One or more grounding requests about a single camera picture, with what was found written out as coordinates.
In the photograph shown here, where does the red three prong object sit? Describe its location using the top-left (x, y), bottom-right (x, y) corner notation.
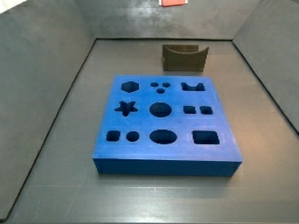
top-left (162, 0), bottom-right (186, 7)

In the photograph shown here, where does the black curved fixture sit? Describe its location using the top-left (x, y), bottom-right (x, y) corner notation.
top-left (163, 45), bottom-right (210, 72)

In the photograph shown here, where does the blue foam shape board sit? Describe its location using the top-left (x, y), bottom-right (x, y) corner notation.
top-left (92, 75), bottom-right (243, 177)

